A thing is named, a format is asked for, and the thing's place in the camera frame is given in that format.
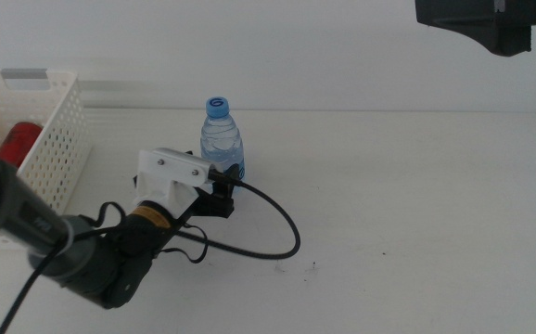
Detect clear water bottle blue cap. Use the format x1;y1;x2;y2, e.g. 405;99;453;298
199;96;246;182

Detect red cola can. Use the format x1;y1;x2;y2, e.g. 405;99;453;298
0;122;45;169

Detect white perforated plastic basket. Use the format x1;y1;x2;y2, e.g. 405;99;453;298
0;69;94;250

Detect thin black arm wire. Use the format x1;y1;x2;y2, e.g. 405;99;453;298
0;201;128;334
159;224;210;264

